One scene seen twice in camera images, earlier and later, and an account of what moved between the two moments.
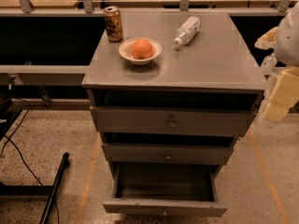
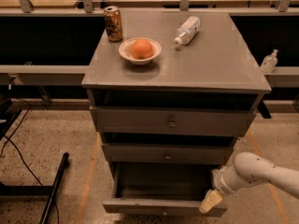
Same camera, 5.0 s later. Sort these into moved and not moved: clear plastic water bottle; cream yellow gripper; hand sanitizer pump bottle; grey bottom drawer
Moved: cream yellow gripper
Not moved: grey bottom drawer; clear plastic water bottle; hand sanitizer pump bottle
